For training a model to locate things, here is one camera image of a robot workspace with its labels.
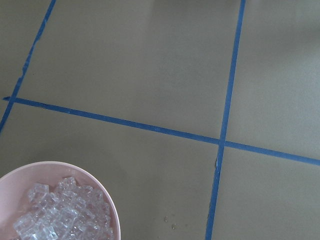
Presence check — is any pile of clear ice cubes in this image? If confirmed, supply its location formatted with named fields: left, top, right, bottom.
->
left=13, top=177, right=115, bottom=240

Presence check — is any pink bowl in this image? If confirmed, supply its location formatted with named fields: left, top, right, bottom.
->
left=0, top=160, right=121, bottom=240

